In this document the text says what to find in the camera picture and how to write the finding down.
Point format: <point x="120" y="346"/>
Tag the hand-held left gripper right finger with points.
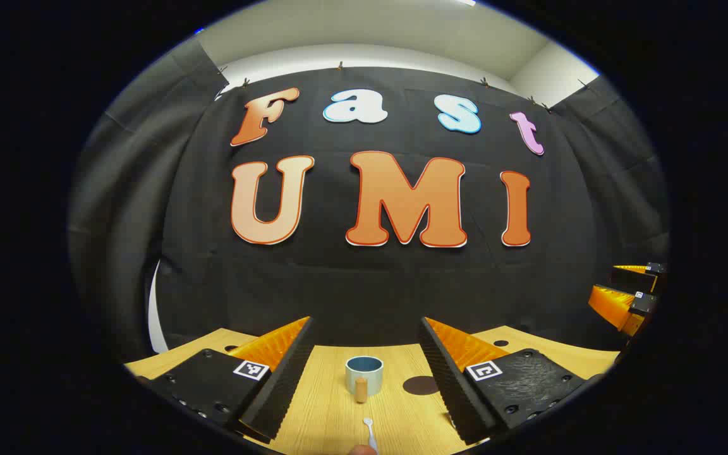
<point x="449" y="385"/>

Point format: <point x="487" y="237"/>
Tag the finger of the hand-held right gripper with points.
<point x="617" y="306"/>
<point x="632" y="277"/>

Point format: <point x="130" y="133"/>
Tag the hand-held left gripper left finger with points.
<point x="282" y="392"/>

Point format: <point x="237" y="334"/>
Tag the dark round coaster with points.
<point x="419" y="385"/>

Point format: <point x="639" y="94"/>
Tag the white toothbrush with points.
<point x="370" y="433"/>

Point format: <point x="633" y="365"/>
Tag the wooden desktop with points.
<point x="332" y="411"/>

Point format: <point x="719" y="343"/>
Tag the black backdrop cloth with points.
<point x="364" y="284"/>

